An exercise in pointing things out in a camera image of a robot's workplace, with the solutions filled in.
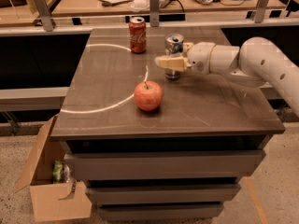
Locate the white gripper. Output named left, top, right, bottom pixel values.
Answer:
left=155, top=42, right=216, bottom=75

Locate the silver blue redbull can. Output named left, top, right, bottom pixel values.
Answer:
left=165, top=34, right=184, bottom=80

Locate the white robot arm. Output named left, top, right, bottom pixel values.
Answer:
left=155, top=37, right=299, bottom=116

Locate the red coca-cola can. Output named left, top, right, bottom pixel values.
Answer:
left=129, top=17, right=147, bottom=53

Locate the red apple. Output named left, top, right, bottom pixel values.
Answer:
left=134, top=80, right=163, bottom=112

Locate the white bowl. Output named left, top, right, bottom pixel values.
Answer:
left=129, top=0, right=149, bottom=12

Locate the grey drawer cabinet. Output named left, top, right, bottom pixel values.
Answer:
left=51, top=28, right=284, bottom=221

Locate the small plastic bottle in box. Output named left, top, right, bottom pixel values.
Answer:
left=64, top=164, right=71, bottom=183

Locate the green snack bag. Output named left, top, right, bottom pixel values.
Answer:
left=52, top=160, right=64, bottom=183

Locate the cardboard box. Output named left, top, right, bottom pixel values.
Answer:
left=15, top=117, right=92, bottom=222

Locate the grey metal bracket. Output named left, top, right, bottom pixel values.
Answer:
left=253, top=0, right=269, bottom=23
left=149, top=0, right=159, bottom=27
left=34, top=0, right=54, bottom=32

